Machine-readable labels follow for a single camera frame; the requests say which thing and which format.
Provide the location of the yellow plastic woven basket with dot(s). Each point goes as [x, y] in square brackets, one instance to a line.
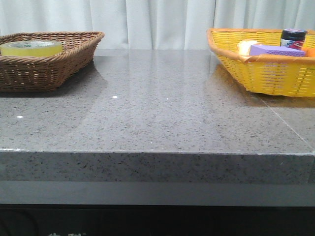
[267, 74]

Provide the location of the yellow-green tape roll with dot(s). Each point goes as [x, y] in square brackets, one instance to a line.
[32, 48]

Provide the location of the white curtain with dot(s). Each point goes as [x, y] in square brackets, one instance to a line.
[153, 24]

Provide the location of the round bread roll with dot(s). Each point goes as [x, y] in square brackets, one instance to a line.
[244, 46]

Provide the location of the purple sponge block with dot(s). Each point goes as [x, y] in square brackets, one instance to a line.
[275, 50]

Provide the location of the brown wicker basket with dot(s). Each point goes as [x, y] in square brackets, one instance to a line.
[34, 74]

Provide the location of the black lidded jar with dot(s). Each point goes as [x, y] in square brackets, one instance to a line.
[293, 38]

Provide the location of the orange object in basket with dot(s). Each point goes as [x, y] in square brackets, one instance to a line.
[309, 52]

